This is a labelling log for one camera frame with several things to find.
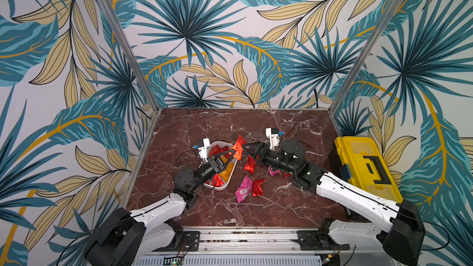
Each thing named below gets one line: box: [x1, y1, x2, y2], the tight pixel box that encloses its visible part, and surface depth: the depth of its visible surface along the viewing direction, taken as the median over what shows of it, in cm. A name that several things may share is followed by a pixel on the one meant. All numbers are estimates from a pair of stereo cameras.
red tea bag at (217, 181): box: [210, 173, 225, 188], surface depth 90 cm
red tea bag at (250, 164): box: [243, 154, 257, 175], surface depth 94 cm
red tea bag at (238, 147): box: [230, 134, 247, 161], surface depth 70 cm
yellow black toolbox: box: [328, 136, 404, 202], surface depth 80 cm
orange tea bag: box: [218, 161, 235, 183], surface depth 89 cm
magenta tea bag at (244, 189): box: [235, 174, 253, 203], surface depth 84 cm
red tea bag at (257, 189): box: [251, 178, 266, 197], surface depth 86 cm
